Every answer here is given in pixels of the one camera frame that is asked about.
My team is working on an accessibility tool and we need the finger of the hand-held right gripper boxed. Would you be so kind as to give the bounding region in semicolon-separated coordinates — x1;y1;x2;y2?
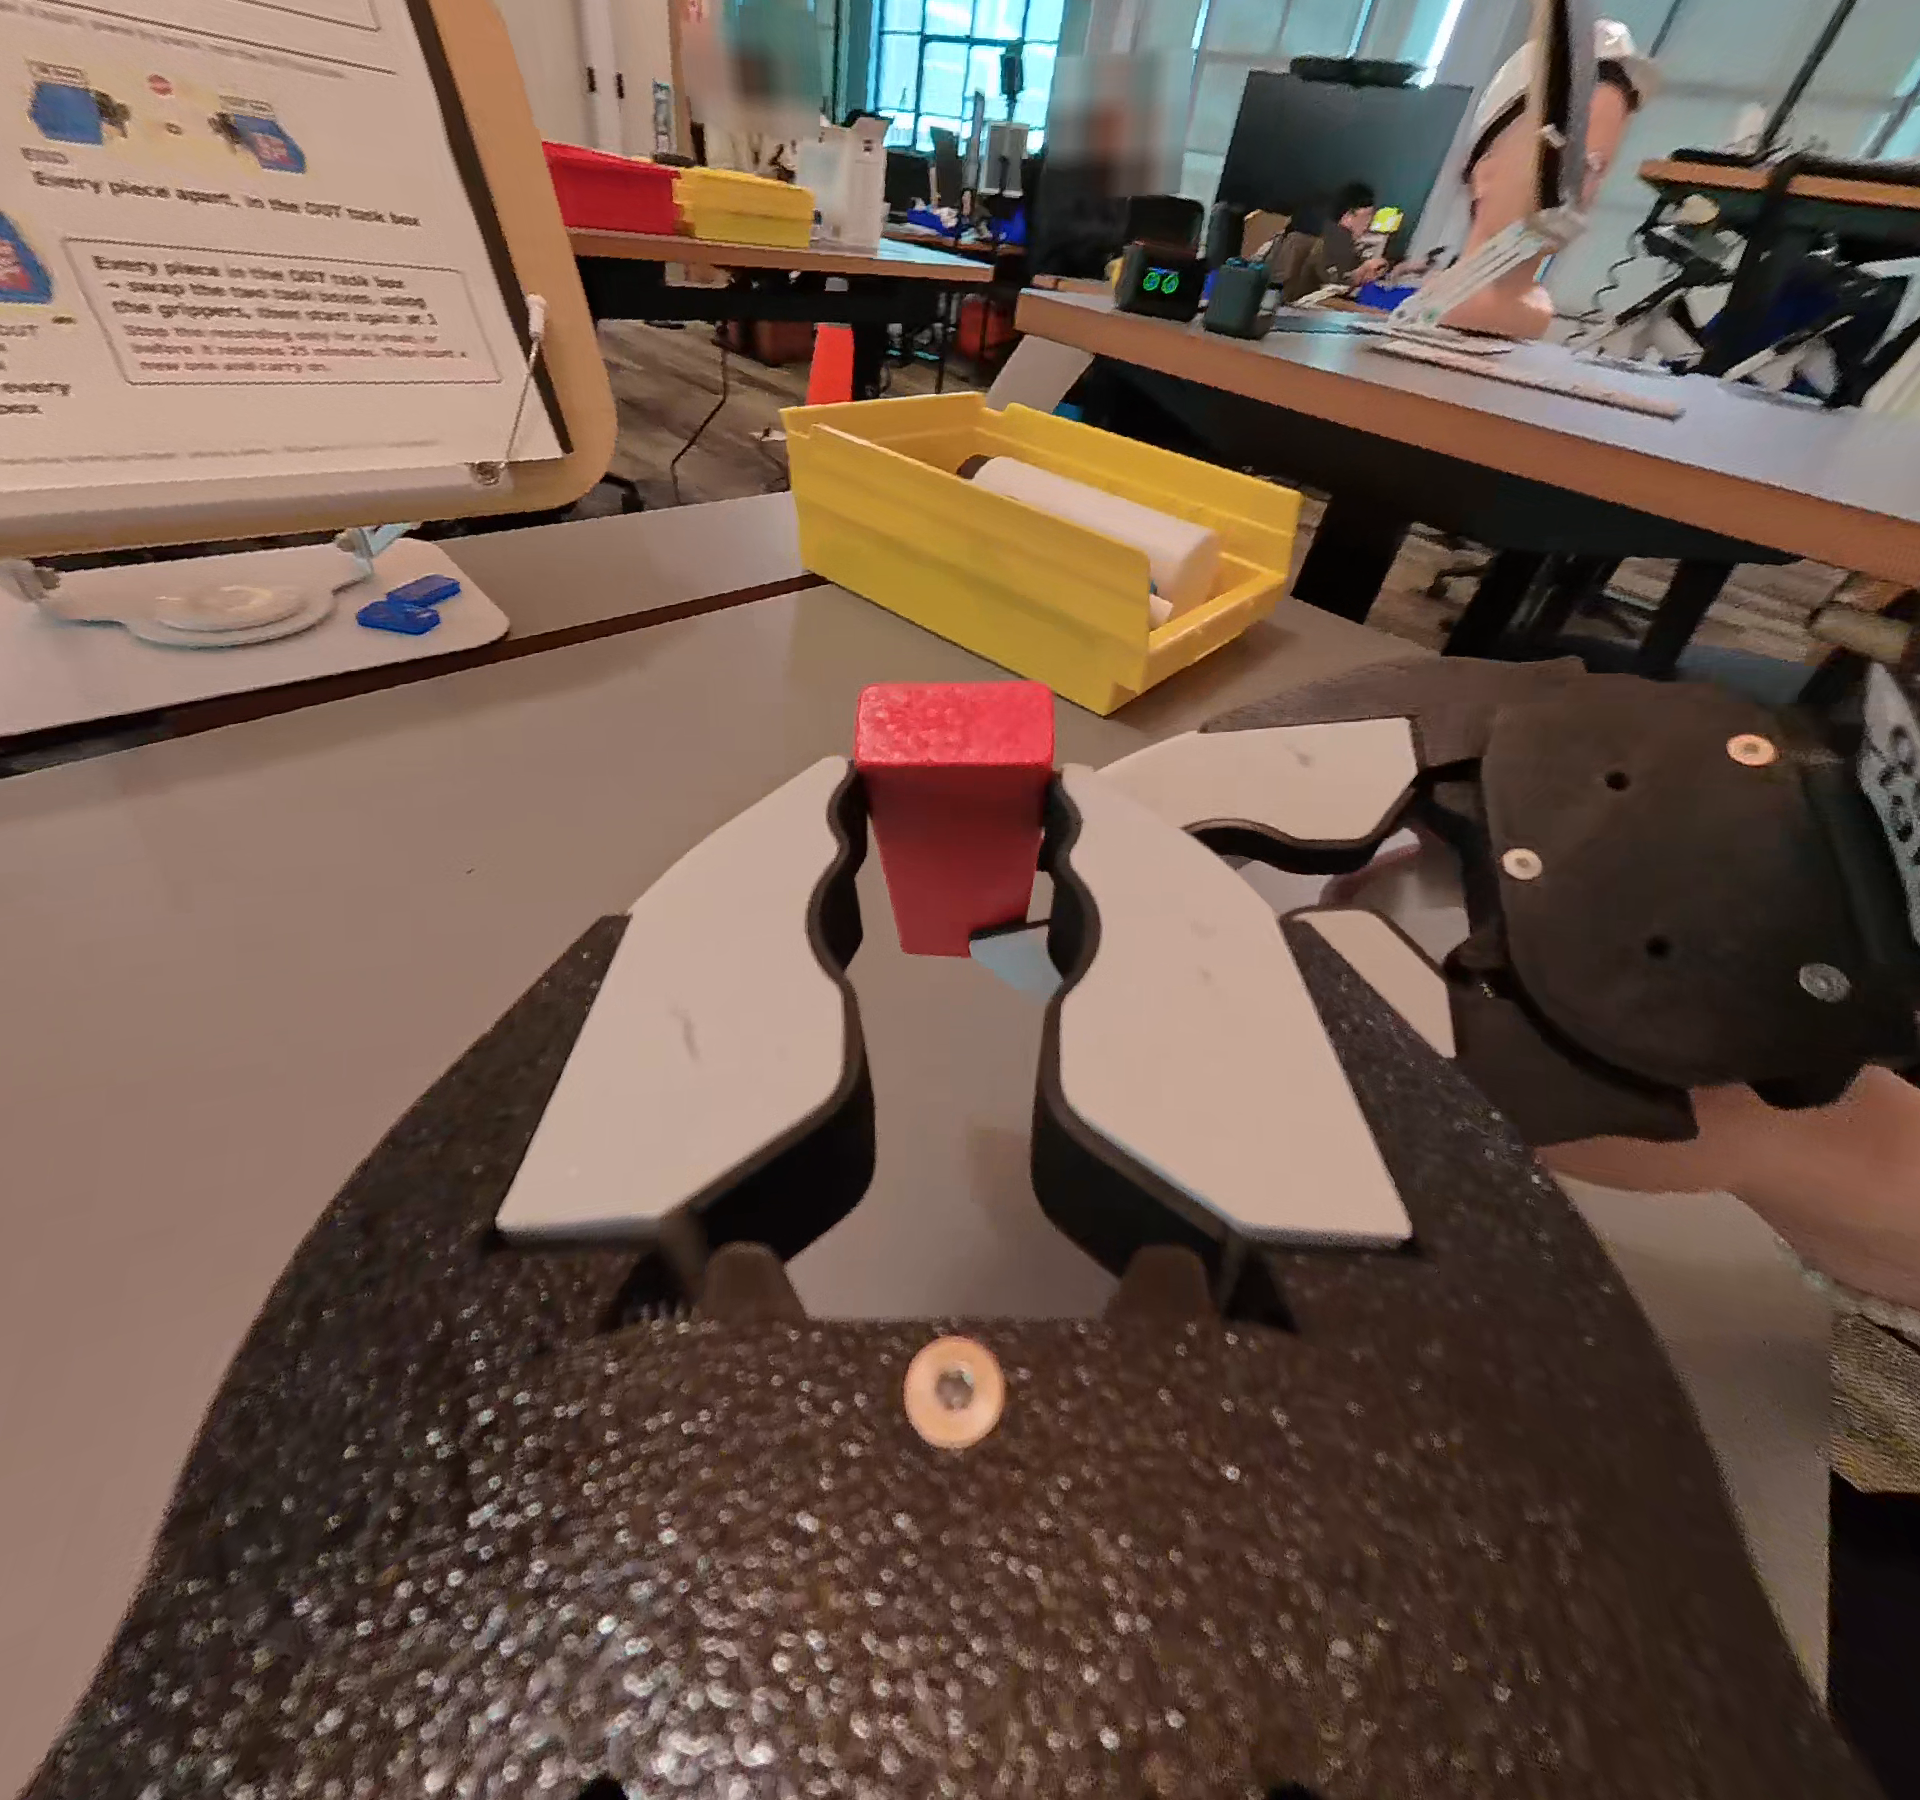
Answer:
1105;715;1420;873
1289;906;1470;1058

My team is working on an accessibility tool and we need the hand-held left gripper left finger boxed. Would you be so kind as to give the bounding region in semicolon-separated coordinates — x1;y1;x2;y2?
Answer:
497;761;872;1255

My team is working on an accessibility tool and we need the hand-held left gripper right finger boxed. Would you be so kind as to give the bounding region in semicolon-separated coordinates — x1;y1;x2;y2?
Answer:
1037;767;1412;1262

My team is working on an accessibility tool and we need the white cylinder with black cap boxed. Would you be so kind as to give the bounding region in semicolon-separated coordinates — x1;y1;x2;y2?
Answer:
963;453;1228;619

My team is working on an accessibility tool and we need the red block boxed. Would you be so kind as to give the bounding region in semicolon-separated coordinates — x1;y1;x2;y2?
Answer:
853;682;1063;961

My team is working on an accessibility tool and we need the yellow plastic bin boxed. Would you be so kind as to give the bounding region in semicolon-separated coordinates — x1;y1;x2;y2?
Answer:
672;165;820;254
781;391;1309;719

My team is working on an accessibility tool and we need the person's right hand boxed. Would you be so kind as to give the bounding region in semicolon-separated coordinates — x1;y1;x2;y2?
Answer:
1546;1074;1920;1307

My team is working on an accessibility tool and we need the grey desk with wooden edge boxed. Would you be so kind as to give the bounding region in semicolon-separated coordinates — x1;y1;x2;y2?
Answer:
1012;286;1920;596

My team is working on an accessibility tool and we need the paper sheet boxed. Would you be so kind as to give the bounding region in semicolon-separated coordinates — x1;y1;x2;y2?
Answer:
1362;321;1690;424

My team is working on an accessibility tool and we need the black clock with green display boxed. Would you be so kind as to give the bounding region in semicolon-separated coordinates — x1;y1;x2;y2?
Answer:
1117;243;1205;326

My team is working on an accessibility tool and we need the blue clip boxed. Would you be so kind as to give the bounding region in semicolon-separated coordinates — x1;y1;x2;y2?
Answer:
351;574;470;640

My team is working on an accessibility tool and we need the black television screen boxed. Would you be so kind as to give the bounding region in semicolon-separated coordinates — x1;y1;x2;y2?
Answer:
1212;70;1474;248

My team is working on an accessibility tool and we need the white stand base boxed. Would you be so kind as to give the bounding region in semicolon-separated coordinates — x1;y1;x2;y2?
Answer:
0;533;515;748

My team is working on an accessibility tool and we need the red plastic bin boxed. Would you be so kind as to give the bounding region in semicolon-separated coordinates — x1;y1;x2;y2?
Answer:
537;140;694;238

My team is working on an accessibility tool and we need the instruction sheet board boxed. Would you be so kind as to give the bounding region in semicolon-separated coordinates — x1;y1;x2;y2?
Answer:
0;0;623;564

